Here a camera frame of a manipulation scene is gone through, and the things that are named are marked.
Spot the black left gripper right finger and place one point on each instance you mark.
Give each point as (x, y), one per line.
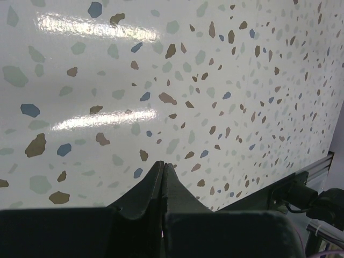
(190, 229)

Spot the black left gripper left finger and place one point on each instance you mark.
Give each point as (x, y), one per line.
(128, 227)

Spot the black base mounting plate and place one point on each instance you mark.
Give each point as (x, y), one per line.
(270, 197)

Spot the aluminium rail frame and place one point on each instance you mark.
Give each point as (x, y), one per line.
(319, 168)

